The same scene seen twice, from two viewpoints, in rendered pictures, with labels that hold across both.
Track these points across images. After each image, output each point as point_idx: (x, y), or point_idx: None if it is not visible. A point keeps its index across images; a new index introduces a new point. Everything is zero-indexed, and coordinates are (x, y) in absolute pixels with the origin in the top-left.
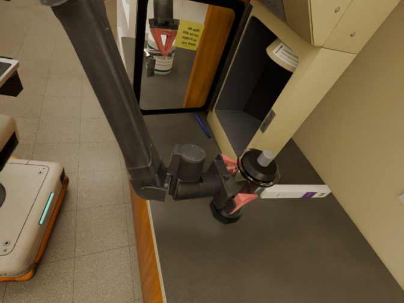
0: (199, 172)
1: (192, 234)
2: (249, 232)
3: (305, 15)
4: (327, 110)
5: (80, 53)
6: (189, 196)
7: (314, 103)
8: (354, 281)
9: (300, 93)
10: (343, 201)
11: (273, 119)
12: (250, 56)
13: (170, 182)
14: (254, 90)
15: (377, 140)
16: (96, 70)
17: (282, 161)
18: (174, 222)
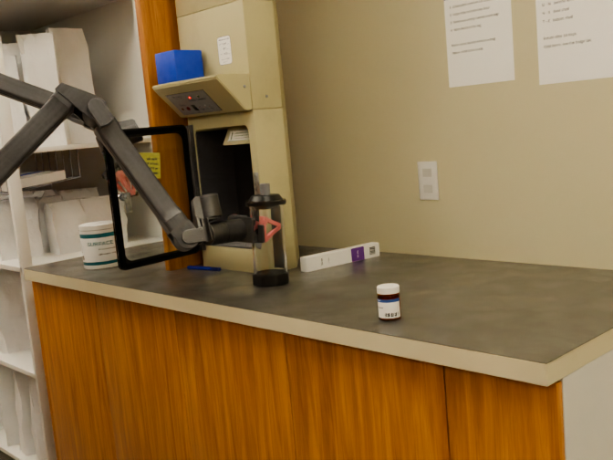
0: (219, 206)
1: (249, 295)
2: (306, 282)
3: (228, 96)
4: (329, 189)
5: (116, 150)
6: (223, 231)
7: (282, 153)
8: (428, 268)
9: (264, 147)
10: (405, 252)
11: (259, 178)
12: (214, 167)
13: (202, 290)
14: (239, 204)
15: (376, 174)
16: (127, 155)
17: None
18: (226, 297)
